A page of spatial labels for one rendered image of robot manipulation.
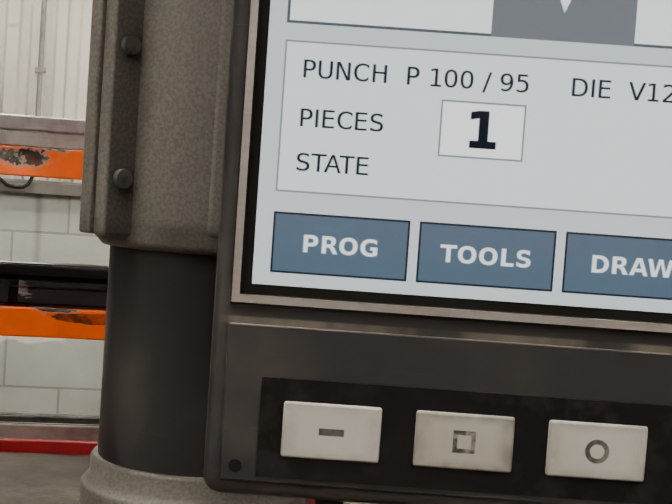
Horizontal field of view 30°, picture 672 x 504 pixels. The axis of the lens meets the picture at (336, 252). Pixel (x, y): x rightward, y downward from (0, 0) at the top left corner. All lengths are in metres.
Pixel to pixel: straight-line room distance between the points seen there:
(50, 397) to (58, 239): 0.67
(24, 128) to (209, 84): 2.25
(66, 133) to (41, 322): 0.42
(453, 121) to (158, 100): 0.17
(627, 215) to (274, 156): 0.13
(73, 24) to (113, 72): 4.79
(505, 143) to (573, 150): 0.03
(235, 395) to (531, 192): 0.14
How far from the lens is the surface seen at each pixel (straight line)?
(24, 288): 2.86
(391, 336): 0.47
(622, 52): 0.49
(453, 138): 0.47
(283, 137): 0.47
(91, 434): 2.89
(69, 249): 5.36
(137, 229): 0.60
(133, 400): 0.61
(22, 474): 1.61
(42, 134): 2.83
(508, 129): 0.48
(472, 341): 0.47
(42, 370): 5.42
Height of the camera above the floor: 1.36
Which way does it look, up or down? 3 degrees down
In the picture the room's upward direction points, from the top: 4 degrees clockwise
